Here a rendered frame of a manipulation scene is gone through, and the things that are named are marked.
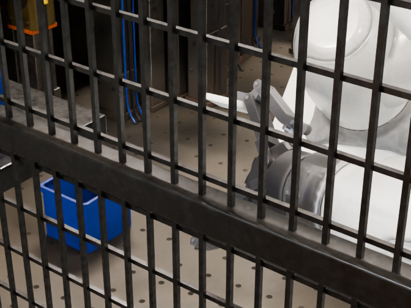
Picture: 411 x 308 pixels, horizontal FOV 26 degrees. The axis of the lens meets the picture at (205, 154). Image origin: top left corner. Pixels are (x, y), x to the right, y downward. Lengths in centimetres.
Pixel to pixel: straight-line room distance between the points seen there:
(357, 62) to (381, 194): 45
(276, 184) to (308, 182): 5
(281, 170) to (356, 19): 38
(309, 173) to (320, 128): 59
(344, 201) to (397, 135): 61
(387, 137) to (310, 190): 58
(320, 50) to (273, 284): 34
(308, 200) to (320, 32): 43
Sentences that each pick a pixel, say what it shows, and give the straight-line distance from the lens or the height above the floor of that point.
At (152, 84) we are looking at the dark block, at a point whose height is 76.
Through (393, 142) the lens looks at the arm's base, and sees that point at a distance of 142.
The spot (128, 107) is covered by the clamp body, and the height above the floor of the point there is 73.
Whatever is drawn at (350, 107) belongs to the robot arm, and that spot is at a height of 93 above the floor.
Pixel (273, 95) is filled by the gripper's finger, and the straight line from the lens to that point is 99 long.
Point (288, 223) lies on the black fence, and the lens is 61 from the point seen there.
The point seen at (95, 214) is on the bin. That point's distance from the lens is 135.
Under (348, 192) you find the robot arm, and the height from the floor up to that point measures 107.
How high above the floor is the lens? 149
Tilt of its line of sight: 29 degrees down
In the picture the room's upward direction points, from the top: straight up
